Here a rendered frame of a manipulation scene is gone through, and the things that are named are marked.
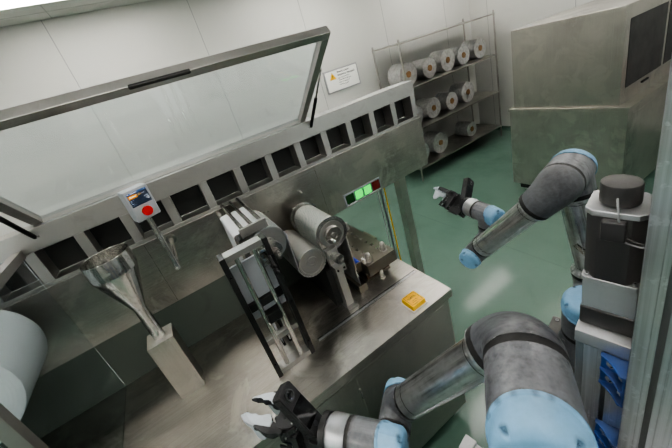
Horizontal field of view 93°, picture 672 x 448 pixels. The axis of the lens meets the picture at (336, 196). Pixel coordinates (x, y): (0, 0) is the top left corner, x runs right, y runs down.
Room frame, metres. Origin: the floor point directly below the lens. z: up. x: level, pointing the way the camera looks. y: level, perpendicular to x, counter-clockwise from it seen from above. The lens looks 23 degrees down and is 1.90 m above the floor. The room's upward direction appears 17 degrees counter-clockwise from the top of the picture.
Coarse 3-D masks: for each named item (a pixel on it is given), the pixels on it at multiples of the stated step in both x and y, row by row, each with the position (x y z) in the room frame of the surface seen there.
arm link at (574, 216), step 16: (560, 160) 0.80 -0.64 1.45; (576, 160) 0.78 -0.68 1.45; (592, 160) 0.79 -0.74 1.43; (592, 176) 0.77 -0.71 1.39; (592, 192) 0.75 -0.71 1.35; (576, 208) 0.77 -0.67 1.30; (576, 224) 0.77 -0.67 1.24; (576, 240) 0.77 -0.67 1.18; (576, 256) 0.77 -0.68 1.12; (576, 272) 0.77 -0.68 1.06
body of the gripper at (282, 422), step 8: (280, 416) 0.46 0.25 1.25; (328, 416) 0.43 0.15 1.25; (280, 424) 0.44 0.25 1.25; (288, 424) 0.44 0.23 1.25; (320, 424) 0.42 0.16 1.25; (288, 432) 0.42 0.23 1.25; (296, 432) 0.42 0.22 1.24; (320, 432) 0.40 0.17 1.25; (288, 440) 0.44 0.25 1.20; (296, 440) 0.42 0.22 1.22; (304, 440) 0.43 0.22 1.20; (312, 440) 0.42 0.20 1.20; (320, 440) 0.39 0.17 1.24
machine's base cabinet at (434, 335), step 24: (432, 312) 1.00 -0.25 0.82; (408, 336) 0.94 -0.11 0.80; (432, 336) 0.99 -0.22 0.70; (384, 360) 0.88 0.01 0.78; (408, 360) 0.93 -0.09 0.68; (360, 384) 0.83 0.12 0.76; (384, 384) 0.87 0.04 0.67; (336, 408) 0.78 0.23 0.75; (360, 408) 0.81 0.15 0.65; (456, 408) 1.02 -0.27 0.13; (432, 432) 0.94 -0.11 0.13
